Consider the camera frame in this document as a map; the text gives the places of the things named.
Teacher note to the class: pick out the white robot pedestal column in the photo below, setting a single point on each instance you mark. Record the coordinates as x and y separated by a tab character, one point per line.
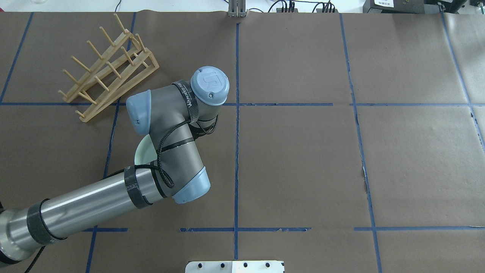
236	266

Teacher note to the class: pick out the wooden dish rack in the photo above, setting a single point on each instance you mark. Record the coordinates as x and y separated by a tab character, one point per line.
122	66

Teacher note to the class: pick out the pale green plate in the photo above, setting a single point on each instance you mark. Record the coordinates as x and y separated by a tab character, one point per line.
145	152

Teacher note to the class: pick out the aluminium frame post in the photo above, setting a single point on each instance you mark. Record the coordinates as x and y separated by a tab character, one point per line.
236	8

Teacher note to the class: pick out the black computer box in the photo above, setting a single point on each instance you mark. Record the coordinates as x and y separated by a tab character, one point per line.
399	7

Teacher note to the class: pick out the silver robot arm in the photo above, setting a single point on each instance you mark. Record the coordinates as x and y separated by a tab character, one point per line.
165	164

